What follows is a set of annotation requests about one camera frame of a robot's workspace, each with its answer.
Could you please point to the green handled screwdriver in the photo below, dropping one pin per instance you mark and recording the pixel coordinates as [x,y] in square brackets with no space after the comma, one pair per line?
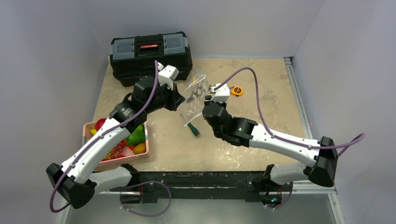
[193,129]

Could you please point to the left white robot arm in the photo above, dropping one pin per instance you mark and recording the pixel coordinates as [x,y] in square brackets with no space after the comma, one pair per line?
[73,181]

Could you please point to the green toy pepper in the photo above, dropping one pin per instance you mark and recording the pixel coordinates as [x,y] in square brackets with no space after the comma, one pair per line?
[136,137]

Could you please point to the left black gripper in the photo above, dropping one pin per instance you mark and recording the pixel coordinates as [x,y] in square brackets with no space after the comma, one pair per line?
[175,98]

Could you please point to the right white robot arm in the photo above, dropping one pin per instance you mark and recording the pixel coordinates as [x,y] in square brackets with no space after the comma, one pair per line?
[316,160]

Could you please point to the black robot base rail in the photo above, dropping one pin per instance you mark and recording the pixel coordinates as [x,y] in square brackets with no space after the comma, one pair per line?
[250,186]

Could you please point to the pink perforated plastic basket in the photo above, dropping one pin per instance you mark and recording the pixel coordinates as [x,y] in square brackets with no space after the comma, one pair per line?
[127,155]

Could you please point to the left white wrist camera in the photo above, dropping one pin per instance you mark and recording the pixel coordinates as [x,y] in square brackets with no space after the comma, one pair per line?
[166,75]

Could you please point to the clear zip top bag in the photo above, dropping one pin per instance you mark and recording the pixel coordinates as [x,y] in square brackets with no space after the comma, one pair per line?
[194,95]

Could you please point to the pink toy grape bunch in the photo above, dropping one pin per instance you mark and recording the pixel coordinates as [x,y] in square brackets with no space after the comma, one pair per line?
[115,152]

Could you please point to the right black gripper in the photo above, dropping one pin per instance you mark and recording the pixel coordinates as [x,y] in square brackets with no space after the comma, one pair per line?
[211,103]

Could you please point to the orange tape measure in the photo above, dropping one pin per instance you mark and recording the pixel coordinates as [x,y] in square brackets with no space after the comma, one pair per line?
[236,91]

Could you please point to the black plastic toolbox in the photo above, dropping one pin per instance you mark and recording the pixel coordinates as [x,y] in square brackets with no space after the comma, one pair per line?
[133,57]

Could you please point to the red toy apple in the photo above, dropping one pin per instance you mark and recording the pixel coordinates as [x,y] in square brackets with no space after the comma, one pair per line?
[99,123]

